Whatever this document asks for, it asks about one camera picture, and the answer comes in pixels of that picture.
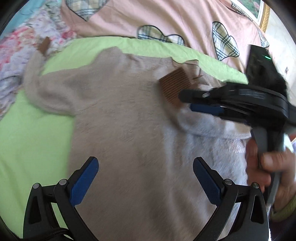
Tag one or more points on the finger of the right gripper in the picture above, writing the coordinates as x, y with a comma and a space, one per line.
208, 109
213, 96

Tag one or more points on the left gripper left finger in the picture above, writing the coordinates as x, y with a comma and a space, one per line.
51, 210

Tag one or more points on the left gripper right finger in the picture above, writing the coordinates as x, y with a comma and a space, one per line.
251, 222

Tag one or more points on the beige knit sweater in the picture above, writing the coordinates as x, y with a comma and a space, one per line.
146, 188

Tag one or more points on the person's right hand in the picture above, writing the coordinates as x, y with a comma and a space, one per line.
260, 168

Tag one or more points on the green sleeve cuff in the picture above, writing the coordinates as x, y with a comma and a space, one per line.
285, 213

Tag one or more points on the pink heart-pattern quilt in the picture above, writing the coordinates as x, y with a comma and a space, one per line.
219, 29

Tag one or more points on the green bed sheet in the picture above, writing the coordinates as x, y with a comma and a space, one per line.
35, 145

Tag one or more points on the gold-framed landscape painting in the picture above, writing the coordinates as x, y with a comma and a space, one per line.
258, 10

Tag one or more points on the floral ruffled pillow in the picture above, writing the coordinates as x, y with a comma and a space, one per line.
18, 47

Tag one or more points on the turquoise floral blanket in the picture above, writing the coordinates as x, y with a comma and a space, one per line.
14, 13

